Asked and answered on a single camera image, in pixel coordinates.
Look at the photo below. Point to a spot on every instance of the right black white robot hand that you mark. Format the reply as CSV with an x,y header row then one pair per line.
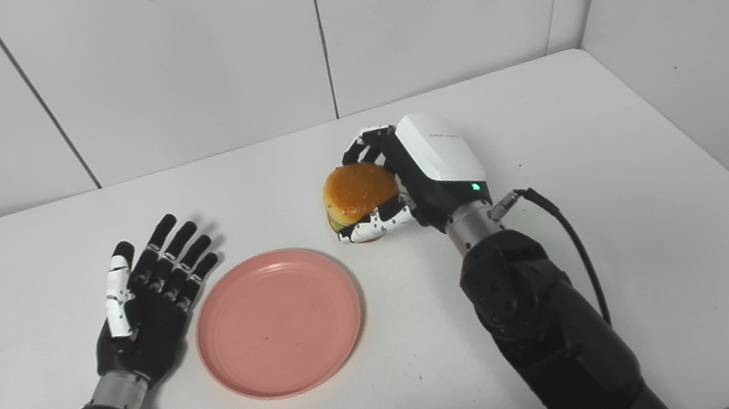
x,y
435,163

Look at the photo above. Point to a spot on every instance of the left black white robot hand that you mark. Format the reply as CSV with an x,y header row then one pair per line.
x,y
153,314

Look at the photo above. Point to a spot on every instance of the toy hamburger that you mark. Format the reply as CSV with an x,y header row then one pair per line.
x,y
358,190

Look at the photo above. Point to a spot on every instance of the pink round plate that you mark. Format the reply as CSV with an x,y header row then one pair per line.
x,y
279,322

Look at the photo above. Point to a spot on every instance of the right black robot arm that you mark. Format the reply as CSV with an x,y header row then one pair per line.
x,y
547,322

